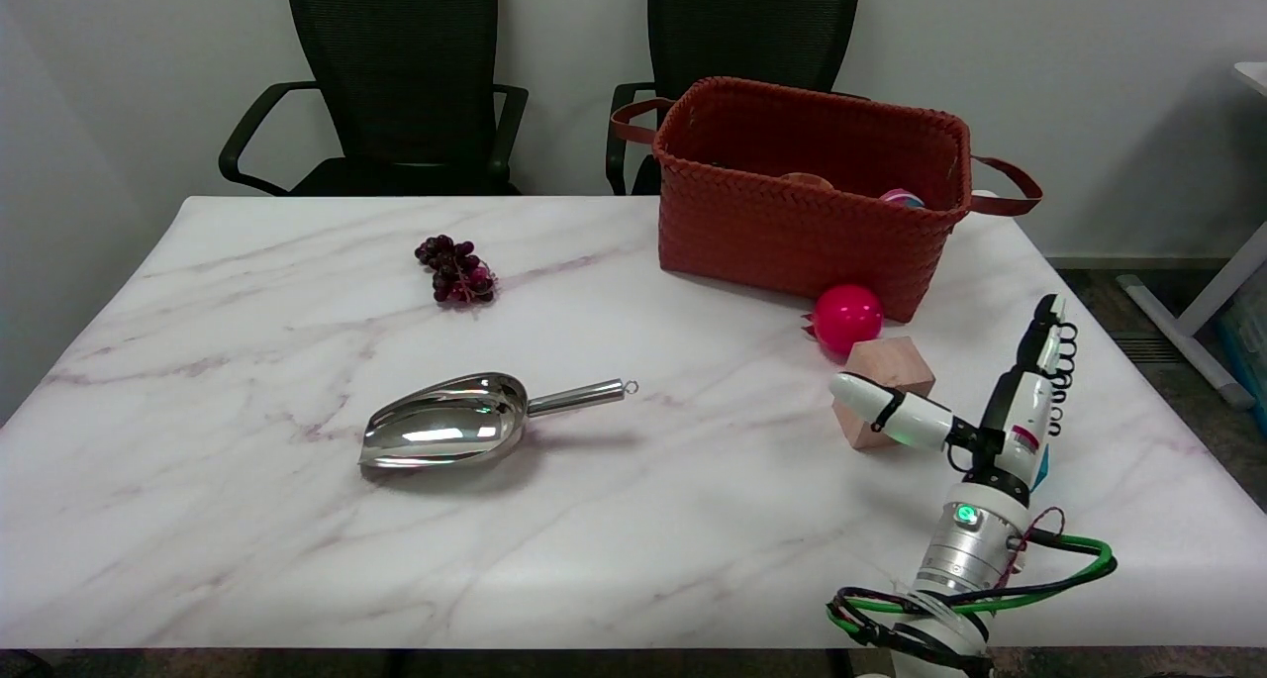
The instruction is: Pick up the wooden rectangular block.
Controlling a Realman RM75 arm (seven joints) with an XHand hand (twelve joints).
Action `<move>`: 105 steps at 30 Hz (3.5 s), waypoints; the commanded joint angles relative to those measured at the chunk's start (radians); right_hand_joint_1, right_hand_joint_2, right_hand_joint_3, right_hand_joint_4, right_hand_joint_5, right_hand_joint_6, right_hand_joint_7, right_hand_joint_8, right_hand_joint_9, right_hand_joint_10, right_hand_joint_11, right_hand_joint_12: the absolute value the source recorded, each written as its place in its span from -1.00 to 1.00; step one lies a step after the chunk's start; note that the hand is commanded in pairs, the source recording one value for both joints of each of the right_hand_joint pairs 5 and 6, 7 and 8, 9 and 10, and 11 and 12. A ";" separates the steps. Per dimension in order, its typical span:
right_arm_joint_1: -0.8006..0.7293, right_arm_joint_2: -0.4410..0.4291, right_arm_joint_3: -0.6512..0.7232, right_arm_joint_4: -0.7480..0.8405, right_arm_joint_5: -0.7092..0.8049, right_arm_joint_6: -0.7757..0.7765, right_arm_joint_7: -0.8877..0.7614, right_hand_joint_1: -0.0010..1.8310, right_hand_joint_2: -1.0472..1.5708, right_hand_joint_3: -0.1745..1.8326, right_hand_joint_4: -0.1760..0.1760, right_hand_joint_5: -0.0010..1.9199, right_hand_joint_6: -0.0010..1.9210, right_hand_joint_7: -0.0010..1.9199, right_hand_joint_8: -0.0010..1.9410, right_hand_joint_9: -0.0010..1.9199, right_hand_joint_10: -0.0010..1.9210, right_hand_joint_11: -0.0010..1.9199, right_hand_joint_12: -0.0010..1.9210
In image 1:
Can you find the red woven basket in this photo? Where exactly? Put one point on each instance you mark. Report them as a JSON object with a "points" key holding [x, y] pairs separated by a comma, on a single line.
{"points": [[792, 233]]}

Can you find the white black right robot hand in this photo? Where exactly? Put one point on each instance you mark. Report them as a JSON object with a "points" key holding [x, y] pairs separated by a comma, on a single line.
{"points": [[1020, 421]]}

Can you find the brown round object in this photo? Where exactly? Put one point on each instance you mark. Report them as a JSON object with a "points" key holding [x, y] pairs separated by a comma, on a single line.
{"points": [[807, 178]]}

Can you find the white desk frame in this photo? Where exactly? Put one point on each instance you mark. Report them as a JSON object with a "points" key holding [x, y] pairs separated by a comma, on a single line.
{"points": [[1203, 302]]}

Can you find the black mesh office chair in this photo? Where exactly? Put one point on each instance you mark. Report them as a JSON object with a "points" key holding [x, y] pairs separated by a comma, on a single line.
{"points": [[752, 25], [396, 64]]}

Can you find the magenta pomegranate toy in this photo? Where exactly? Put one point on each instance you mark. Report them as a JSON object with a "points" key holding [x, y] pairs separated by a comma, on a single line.
{"points": [[847, 318]]}

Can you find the wooden rectangular block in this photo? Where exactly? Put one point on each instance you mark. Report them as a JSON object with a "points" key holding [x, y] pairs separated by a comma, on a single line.
{"points": [[896, 361]]}

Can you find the pink round toy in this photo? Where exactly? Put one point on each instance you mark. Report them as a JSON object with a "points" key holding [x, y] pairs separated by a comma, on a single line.
{"points": [[901, 200]]}

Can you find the teal cube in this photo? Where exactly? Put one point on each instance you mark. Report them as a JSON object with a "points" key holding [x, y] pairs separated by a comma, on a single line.
{"points": [[1040, 468]]}

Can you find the dark purple grape bunch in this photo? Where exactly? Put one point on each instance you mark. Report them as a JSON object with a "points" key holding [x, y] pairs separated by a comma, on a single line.
{"points": [[455, 272]]}

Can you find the shiny metal scoop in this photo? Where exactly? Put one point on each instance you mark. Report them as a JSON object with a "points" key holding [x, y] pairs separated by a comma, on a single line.
{"points": [[436, 431]]}

